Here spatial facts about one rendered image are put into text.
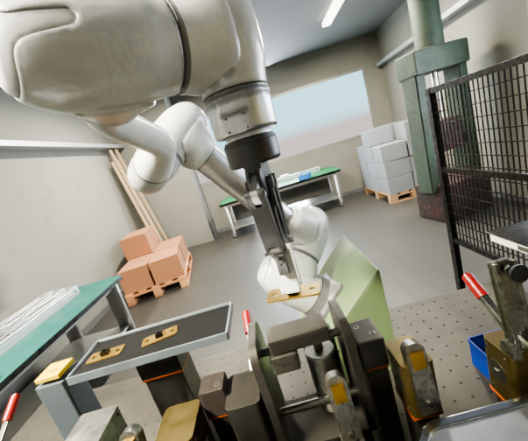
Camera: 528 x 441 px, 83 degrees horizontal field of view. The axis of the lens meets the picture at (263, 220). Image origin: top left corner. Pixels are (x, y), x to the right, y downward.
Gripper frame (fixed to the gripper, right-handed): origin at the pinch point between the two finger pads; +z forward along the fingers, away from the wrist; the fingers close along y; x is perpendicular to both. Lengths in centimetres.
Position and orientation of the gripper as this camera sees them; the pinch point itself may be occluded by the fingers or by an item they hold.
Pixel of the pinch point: (286, 269)
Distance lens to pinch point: 46.5
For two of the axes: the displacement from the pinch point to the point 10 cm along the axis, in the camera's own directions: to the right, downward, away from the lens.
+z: 2.8, 9.4, 2.1
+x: 9.4, -2.3, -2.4
